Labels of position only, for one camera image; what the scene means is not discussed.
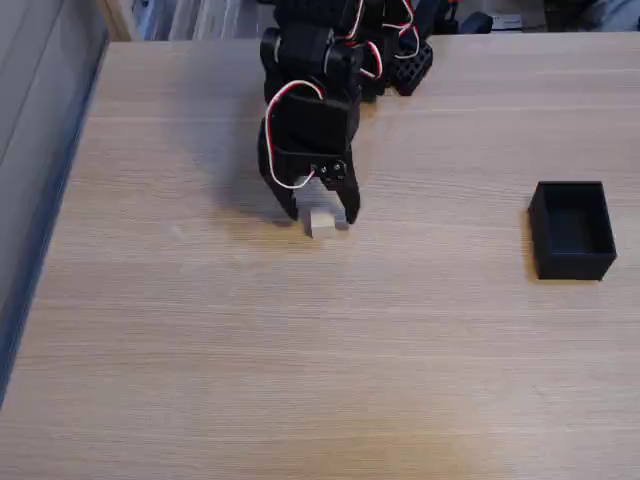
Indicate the white block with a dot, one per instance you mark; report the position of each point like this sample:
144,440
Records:
322,222

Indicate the black open box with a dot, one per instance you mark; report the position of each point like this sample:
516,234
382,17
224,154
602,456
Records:
572,235

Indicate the white cloth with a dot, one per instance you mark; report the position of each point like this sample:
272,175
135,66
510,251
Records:
200,19

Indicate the dark blue object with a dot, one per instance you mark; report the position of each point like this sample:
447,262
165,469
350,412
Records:
477,23

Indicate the wooden post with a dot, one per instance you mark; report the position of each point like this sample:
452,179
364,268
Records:
117,20

